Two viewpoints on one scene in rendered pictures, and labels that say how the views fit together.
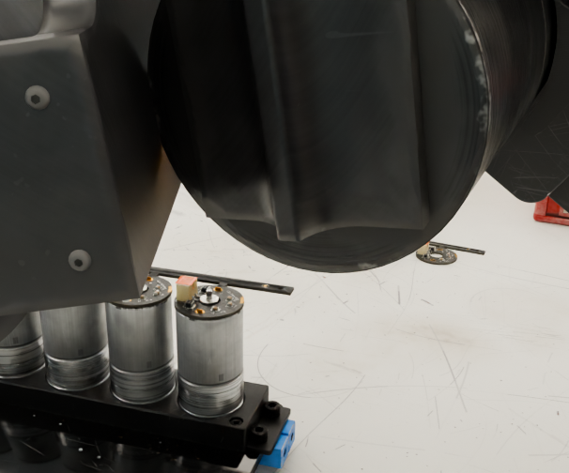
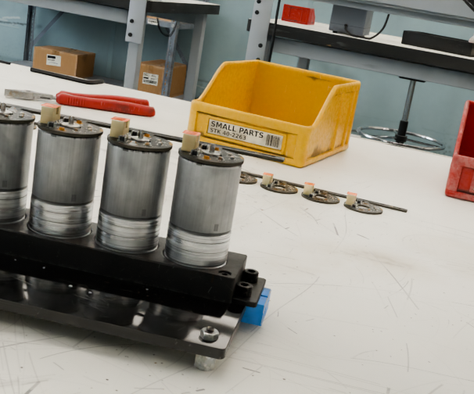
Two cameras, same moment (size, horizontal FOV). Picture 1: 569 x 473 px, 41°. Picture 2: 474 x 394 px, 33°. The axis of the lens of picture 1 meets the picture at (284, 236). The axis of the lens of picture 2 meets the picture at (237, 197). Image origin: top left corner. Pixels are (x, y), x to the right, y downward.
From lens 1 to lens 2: 10 cm
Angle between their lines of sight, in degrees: 11
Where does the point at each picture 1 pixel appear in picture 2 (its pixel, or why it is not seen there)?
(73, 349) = (67, 193)
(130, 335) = (131, 179)
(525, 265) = (445, 223)
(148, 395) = (138, 245)
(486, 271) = (411, 223)
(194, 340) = (198, 185)
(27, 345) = (14, 191)
